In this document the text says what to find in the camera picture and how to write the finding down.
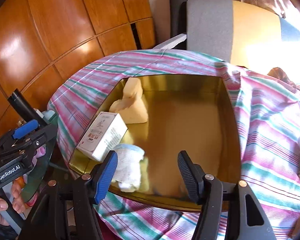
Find white cloth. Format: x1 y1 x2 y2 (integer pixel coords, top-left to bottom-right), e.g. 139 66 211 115
111 144 145 192

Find beige medicine box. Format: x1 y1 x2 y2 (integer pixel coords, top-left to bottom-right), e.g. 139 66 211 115
76 112 128 161

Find yellow sponge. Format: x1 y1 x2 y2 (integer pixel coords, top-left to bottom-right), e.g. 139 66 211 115
109 77 148 124

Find person's left hand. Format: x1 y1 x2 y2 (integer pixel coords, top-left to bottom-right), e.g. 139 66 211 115
0 181 26 226

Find wooden wardrobe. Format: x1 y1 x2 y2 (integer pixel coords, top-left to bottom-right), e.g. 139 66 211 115
0 0 155 136

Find striped pink green bedspread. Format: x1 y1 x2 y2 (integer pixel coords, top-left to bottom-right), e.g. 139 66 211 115
47 49 300 239

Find gold storage box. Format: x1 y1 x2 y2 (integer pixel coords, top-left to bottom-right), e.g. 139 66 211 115
68 74 242 212

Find brown pillow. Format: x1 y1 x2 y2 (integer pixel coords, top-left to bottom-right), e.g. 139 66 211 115
268 67 300 90

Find grey yellow blue headboard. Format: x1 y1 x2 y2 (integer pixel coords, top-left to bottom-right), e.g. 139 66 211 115
186 0 300 85

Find black rolled mat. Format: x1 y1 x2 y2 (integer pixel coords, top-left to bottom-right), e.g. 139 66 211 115
169 0 187 38

